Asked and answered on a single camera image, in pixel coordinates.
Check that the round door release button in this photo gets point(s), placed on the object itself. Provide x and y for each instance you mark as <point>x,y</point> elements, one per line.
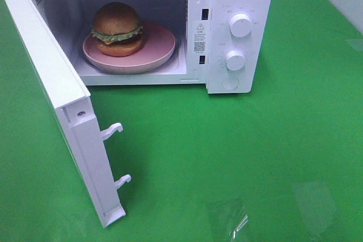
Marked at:
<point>230,83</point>

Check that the white dial knob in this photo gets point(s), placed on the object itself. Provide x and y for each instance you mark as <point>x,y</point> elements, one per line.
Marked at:
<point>240,25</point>
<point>235,60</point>

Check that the glass microwave turntable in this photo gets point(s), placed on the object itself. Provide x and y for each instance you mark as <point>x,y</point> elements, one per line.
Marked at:
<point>177,46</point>

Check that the burger with lettuce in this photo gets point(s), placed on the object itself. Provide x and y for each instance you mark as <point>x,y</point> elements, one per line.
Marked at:
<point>117,29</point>

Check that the pink plate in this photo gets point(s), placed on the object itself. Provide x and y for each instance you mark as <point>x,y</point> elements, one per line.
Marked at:
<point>156,31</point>

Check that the white microwave oven body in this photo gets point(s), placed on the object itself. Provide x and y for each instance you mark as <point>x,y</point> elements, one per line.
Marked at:
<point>202,27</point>

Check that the white microwave door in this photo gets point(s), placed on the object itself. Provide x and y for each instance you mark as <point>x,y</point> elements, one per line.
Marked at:
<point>71,102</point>

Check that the clear plastic film scrap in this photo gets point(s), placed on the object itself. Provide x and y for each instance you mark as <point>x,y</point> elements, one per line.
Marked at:
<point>228,220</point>

